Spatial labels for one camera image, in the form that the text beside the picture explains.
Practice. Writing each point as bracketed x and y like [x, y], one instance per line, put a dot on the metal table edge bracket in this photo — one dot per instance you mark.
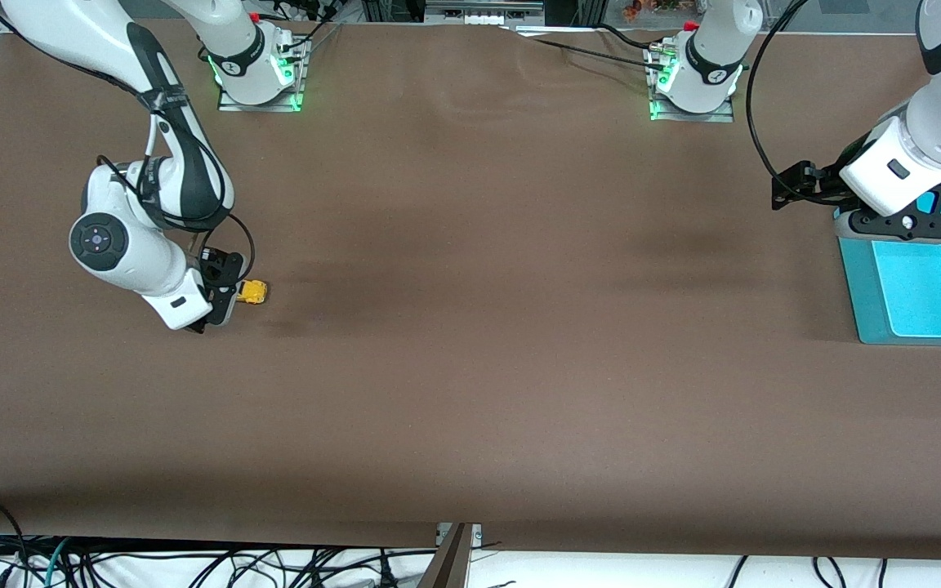
[450, 563]

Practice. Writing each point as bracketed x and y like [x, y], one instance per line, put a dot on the brown table cover sheet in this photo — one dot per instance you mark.
[470, 367]

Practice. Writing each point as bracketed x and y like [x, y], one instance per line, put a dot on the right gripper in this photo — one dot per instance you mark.
[217, 269]

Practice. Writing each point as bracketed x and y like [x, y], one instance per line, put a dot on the yellow toy beetle car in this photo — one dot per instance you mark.
[255, 291]

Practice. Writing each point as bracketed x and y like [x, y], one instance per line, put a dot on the orange background items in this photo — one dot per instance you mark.
[642, 8]

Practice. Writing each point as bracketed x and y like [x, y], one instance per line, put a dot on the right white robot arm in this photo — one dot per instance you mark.
[127, 261]

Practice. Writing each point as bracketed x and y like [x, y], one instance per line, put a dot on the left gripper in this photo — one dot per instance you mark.
[826, 185]

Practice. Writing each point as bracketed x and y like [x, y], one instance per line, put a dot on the teal plastic storage bin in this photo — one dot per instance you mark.
[920, 294]

